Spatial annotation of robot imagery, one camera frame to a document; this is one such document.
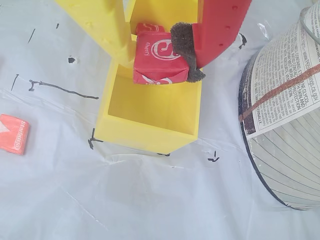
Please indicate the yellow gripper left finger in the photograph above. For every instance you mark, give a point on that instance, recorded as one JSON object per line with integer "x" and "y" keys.
{"x": 100, "y": 20}

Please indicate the gripper red right finger foam pad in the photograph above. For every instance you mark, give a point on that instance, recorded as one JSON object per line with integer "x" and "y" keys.
{"x": 220, "y": 25}

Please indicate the red Starburst candy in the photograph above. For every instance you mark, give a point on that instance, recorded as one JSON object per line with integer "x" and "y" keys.
{"x": 155, "y": 62}
{"x": 150, "y": 27}

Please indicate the orange Starburst candy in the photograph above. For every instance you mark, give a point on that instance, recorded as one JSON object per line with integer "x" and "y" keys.
{"x": 13, "y": 135}

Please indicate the yellow three-compartment box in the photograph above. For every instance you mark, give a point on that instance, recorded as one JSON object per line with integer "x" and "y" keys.
{"x": 150, "y": 120}

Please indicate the white plastic table cover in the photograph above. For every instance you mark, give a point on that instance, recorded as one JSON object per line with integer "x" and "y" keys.
{"x": 100, "y": 187}

